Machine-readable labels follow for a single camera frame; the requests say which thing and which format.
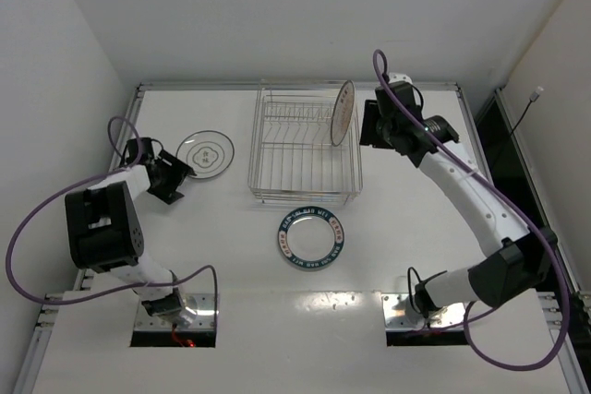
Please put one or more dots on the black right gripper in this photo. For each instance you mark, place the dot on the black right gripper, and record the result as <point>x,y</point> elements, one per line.
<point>369,123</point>

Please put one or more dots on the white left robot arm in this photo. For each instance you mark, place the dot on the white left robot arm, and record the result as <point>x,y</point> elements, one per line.
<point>104,231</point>

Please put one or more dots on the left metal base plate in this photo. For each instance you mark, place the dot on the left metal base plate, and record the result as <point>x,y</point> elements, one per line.
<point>196,316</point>

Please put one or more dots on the metal base plate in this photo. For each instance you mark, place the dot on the metal base plate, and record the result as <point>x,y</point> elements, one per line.
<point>196,316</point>
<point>400,317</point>

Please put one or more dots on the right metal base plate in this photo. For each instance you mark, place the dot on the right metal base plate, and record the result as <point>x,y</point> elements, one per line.
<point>400,317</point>

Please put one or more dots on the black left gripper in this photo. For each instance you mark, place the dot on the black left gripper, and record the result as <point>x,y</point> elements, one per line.
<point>171,177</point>

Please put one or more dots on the white plate with orange sunburst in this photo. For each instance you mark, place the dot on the white plate with orange sunburst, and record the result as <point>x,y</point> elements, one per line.
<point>342,112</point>

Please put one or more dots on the wire dish rack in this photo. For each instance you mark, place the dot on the wire dish rack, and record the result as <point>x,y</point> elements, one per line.
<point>293,157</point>

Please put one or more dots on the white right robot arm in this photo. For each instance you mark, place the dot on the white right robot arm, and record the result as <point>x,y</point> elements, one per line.
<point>516,258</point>

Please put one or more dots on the white plate with green rings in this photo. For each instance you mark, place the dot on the white plate with green rings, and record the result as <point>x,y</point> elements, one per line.
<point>208,153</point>

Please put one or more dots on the plate with teal lettered rim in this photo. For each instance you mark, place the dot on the plate with teal lettered rim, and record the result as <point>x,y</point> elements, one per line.
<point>310,238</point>

